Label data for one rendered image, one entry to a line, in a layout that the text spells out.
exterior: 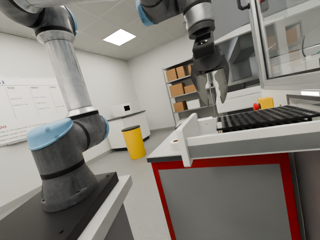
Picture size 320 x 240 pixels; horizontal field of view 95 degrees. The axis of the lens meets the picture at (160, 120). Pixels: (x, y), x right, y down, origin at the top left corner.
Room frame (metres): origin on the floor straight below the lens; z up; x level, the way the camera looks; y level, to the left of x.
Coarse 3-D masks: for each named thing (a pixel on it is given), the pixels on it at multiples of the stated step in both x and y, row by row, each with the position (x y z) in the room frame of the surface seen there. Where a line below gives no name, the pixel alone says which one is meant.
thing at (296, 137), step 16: (208, 128) 0.60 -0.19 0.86; (272, 128) 0.32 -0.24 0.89; (288, 128) 0.30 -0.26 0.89; (304, 128) 0.29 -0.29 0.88; (192, 144) 0.39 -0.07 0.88; (208, 144) 0.37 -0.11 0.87; (224, 144) 0.35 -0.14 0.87; (240, 144) 0.34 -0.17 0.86; (256, 144) 0.33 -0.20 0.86; (272, 144) 0.31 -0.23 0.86; (288, 144) 0.30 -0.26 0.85; (304, 144) 0.29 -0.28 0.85
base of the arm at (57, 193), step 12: (72, 168) 0.41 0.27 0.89; (84, 168) 0.44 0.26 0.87; (48, 180) 0.38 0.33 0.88; (60, 180) 0.39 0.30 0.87; (72, 180) 0.40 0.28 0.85; (84, 180) 0.42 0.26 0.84; (96, 180) 0.46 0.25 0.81; (48, 192) 0.38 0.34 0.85; (60, 192) 0.38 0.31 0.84; (72, 192) 0.39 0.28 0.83; (84, 192) 0.40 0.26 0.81; (48, 204) 0.37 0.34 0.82; (60, 204) 0.37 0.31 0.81; (72, 204) 0.38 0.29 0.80
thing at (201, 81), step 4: (196, 76) 0.42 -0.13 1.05; (200, 76) 0.41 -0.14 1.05; (200, 80) 0.41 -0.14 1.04; (204, 80) 0.41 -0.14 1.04; (200, 84) 0.41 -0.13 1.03; (204, 84) 0.41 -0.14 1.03; (200, 88) 0.41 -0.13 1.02; (204, 88) 0.41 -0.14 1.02; (200, 92) 0.42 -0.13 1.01; (204, 92) 0.41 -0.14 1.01; (200, 96) 0.42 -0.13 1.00; (204, 96) 0.41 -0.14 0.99; (204, 100) 0.42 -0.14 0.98; (208, 100) 0.41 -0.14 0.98; (208, 104) 0.42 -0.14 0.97
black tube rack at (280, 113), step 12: (276, 108) 0.47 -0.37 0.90; (288, 108) 0.43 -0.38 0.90; (300, 108) 0.39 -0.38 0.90; (228, 120) 0.46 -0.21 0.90; (240, 120) 0.42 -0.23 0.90; (252, 120) 0.39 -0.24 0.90; (264, 120) 0.36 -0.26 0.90; (276, 120) 0.34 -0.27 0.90; (288, 120) 0.33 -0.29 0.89; (300, 120) 0.38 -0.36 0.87
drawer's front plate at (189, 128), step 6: (192, 114) 0.61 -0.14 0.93; (186, 120) 0.49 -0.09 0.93; (192, 120) 0.53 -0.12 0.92; (180, 126) 0.41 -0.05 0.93; (186, 126) 0.43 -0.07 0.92; (192, 126) 0.51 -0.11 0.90; (180, 132) 0.38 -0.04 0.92; (186, 132) 0.41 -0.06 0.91; (192, 132) 0.49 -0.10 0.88; (198, 132) 0.59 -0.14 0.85; (180, 138) 0.38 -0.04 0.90; (186, 138) 0.40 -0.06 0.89; (180, 144) 0.38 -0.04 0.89; (186, 144) 0.39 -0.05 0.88; (180, 150) 0.38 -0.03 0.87; (186, 150) 0.38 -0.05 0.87; (186, 156) 0.38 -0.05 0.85; (186, 162) 0.38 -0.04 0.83
